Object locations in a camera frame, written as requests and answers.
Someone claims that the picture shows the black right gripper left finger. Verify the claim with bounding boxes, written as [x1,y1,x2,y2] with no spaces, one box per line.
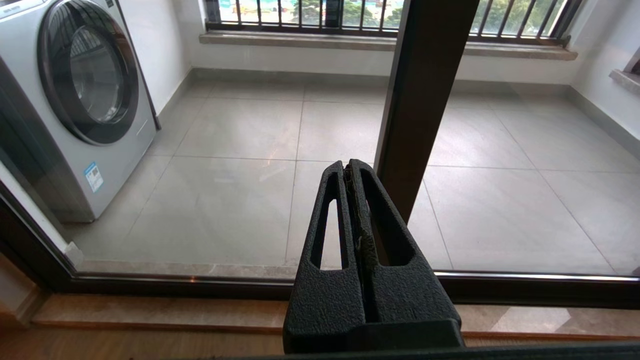
[283,160,368,352]

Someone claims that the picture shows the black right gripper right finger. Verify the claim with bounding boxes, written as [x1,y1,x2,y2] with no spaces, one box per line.
[349,159,466,349]

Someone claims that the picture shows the grey stone window sill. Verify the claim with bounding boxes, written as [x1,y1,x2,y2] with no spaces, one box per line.
[609,47,640,97]
[199,30,579,62]

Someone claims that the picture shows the black balcony railing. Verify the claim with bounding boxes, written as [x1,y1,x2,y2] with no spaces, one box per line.
[205,0,585,47]

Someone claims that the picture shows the white front-load washing machine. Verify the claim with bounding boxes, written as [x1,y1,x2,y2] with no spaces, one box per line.
[0,0,162,224]

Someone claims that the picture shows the brown sliding door frame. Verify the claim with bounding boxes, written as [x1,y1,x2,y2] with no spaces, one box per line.
[374,0,640,309]

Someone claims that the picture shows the dark balcony window frame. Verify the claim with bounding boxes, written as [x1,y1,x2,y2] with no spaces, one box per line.
[324,0,344,29]

